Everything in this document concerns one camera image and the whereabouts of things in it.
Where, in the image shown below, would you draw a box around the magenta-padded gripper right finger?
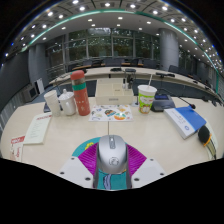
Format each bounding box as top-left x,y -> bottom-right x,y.
125,143 -> 167,190

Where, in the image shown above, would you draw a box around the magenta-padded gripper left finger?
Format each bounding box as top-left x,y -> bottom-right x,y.
58,142 -> 100,190

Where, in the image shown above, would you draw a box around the silver grey computer mouse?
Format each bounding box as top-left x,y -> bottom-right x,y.
96,134 -> 129,175

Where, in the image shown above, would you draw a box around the round teal printed mouse pad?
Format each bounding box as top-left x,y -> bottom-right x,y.
71,135 -> 128,191

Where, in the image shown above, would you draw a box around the cream printed card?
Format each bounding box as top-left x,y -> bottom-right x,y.
23,112 -> 53,146

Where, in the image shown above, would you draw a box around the colourful sticker sheet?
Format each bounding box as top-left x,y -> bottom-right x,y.
88,104 -> 134,123

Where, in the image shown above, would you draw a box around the blue and white book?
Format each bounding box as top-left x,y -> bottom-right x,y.
163,105 -> 208,140

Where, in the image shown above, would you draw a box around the white lidded ceramic mug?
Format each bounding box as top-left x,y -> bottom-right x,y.
58,88 -> 78,117

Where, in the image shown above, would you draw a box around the red and white leaflet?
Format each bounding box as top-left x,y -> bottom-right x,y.
9,134 -> 26,163

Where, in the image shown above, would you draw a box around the printed paper cup with straw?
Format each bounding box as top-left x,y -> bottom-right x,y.
137,73 -> 158,115

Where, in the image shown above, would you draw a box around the handheld microphone with black foam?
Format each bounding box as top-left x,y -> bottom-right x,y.
197,125 -> 218,160

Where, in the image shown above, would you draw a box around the white paper cup stack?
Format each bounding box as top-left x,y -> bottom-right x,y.
43,89 -> 63,118

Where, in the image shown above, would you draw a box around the red bottle with green band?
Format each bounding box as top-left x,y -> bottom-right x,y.
70,69 -> 92,117

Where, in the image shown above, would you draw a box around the pale cream booklet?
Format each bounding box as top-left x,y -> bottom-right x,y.
203,119 -> 220,160

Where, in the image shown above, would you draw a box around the white cardboard box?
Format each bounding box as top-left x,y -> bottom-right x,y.
94,78 -> 135,106

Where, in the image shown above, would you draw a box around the white boxy appliance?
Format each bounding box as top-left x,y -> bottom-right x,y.
21,83 -> 40,103

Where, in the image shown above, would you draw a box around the dark conference chairs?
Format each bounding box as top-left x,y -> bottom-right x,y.
68,56 -> 214,88

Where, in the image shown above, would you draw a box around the ceiling spot lights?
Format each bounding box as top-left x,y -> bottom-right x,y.
4,0 -> 224,78

